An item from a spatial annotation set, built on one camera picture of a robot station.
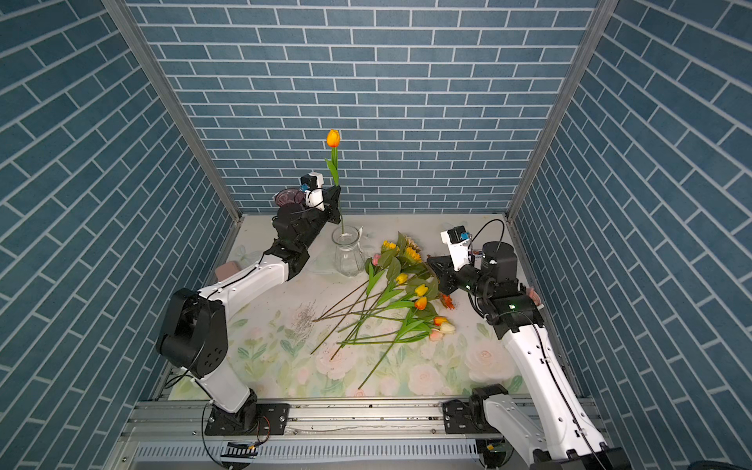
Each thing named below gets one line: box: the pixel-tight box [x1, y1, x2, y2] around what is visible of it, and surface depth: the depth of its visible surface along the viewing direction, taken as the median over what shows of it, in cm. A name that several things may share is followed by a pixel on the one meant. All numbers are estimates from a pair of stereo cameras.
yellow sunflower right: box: [404, 246, 423, 264], surface depth 104 cm
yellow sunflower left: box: [312, 239, 400, 322], surface depth 104 cm
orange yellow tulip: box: [325, 129, 344, 235], surface depth 76 cm
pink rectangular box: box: [215, 261, 240, 282], surface depth 105 cm
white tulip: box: [439, 322, 457, 334], surface depth 88 cm
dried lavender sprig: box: [291, 298, 317, 348], surface depth 93 cm
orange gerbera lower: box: [440, 292, 456, 311], surface depth 93 cm
